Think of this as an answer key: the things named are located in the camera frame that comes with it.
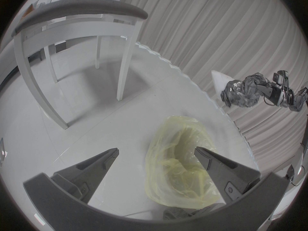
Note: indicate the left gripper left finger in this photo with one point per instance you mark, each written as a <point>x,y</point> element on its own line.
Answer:
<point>91,169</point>

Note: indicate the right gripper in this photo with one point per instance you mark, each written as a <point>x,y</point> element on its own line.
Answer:
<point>279,96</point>

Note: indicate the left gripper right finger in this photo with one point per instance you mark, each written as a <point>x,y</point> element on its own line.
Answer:
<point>226,172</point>

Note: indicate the black plastic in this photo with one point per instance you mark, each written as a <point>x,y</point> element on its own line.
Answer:
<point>243,92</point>

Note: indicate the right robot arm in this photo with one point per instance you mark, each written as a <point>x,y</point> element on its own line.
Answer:
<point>297,100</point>

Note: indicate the white trash bin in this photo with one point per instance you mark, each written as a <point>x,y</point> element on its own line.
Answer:
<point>185,150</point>

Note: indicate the yellow plastic bag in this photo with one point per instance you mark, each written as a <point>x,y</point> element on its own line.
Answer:
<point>163,177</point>

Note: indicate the beige curtain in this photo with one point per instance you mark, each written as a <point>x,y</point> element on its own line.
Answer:
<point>216,28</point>

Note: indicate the white chair with grey seat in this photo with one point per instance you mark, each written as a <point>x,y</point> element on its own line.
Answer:
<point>72,8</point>

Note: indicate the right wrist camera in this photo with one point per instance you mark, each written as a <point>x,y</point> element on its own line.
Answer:
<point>281,77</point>

